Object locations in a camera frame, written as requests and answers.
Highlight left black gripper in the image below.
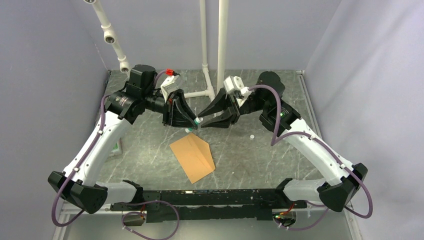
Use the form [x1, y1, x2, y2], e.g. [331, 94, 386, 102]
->
[142, 88, 200, 129]

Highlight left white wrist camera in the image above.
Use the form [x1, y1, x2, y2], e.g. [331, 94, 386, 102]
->
[160, 68, 181, 101]

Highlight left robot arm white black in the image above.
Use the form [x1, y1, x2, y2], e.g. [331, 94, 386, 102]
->
[48, 64, 198, 214]

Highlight brown paper envelope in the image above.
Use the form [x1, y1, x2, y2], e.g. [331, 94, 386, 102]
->
[169, 133, 216, 184]

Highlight green white glue stick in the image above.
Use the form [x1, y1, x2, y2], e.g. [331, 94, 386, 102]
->
[185, 117, 204, 133]

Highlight white PVC pipe frame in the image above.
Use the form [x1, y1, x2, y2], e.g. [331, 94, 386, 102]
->
[81, 0, 230, 104]

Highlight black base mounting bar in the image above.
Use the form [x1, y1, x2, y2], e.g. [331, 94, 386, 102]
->
[110, 187, 307, 223]

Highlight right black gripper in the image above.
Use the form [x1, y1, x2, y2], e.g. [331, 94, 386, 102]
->
[197, 87, 269, 129]

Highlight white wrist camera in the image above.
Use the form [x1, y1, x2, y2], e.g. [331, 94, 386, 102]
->
[160, 68, 181, 101]
[223, 75, 253, 108]

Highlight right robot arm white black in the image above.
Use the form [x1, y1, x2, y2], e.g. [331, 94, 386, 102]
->
[198, 71, 368, 212]

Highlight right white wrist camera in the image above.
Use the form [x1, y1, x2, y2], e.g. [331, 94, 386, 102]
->
[223, 75, 253, 108]

